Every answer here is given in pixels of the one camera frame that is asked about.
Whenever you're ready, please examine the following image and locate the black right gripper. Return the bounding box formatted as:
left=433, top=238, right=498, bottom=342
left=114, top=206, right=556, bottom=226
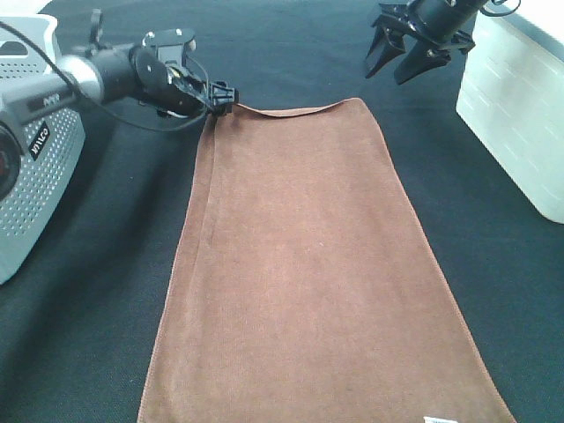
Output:
left=364, top=1, right=485, bottom=85

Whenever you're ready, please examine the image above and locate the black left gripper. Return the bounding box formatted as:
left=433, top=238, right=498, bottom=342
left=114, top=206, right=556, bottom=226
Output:
left=131, top=47, right=239, bottom=118

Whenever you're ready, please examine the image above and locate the brown towel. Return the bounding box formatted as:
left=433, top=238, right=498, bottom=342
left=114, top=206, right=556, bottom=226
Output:
left=137, top=98, right=513, bottom=422

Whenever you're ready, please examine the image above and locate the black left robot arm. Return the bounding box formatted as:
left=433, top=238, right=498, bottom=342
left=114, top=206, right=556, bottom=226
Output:
left=1, top=9, right=239, bottom=202

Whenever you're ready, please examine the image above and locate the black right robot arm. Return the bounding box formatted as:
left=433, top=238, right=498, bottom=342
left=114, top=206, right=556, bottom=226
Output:
left=364, top=0, right=520, bottom=85

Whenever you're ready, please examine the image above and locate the white plastic storage box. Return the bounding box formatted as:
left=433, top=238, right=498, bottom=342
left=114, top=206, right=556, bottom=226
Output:
left=456, top=1, right=563, bottom=223

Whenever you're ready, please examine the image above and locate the grey perforated laundry basket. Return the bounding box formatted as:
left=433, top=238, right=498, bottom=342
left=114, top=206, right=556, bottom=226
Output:
left=1, top=14, right=85, bottom=282

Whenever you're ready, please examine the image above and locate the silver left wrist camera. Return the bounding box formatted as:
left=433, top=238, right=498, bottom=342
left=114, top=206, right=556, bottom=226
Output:
left=142, top=28, right=196, bottom=65

